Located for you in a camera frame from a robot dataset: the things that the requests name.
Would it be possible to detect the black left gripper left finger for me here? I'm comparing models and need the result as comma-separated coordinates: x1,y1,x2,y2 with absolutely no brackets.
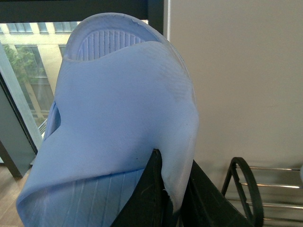
111,149,168,227

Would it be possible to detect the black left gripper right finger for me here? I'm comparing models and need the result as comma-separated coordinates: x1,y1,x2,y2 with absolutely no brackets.
181,162,253,227

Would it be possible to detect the black metal shoe rack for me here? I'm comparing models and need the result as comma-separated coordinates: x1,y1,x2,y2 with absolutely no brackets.
222,157,303,227

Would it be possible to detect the light blue slide sandal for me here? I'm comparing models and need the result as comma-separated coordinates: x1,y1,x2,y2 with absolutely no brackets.
16,13,199,227

